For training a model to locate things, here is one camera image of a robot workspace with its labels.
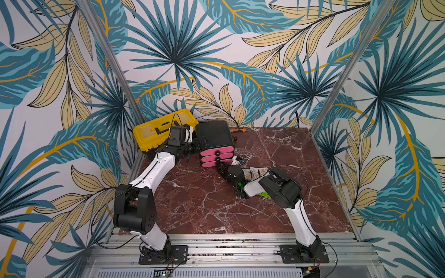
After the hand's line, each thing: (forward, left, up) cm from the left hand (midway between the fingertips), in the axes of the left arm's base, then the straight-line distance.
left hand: (204, 146), depth 86 cm
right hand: (+1, -6, -16) cm, 17 cm away
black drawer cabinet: (+11, -4, -4) cm, 13 cm away
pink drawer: (0, -4, -15) cm, 16 cm away
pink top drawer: (+2, -9, -5) cm, 11 cm away
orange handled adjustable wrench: (+31, -22, -19) cm, 42 cm away
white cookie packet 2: (-4, -28, -17) cm, 33 cm away
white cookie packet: (-4, -23, -18) cm, 30 cm away
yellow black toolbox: (+9, +30, -2) cm, 31 cm away
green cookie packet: (-29, -25, +9) cm, 39 cm away
